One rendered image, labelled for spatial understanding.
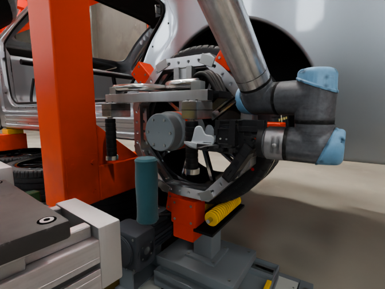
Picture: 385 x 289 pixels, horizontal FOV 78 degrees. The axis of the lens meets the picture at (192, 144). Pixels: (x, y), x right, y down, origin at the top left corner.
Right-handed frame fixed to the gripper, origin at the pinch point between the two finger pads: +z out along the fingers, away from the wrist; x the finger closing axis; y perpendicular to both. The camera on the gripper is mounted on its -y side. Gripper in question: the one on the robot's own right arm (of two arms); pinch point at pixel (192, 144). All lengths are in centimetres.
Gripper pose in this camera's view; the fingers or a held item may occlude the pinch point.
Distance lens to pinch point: 65.6
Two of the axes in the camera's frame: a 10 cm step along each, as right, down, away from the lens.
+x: -5.3, 1.2, -8.4
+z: -8.5, -0.8, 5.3
